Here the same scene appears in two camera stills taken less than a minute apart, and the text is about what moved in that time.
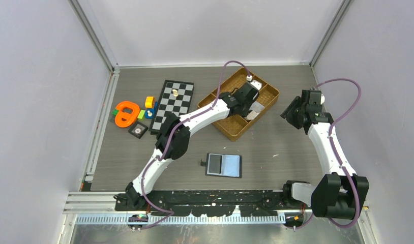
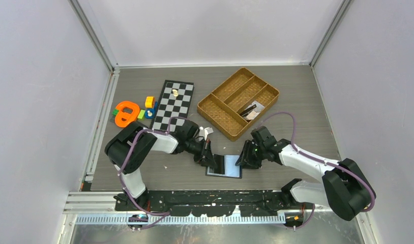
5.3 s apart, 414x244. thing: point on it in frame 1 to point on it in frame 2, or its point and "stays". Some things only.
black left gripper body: [246, 107] to [199, 149]
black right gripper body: [292, 113] to [253, 154]
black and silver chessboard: [175, 97] stays
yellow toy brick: [150, 102] stays
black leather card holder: [223, 165] stays
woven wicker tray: [233, 126] stays
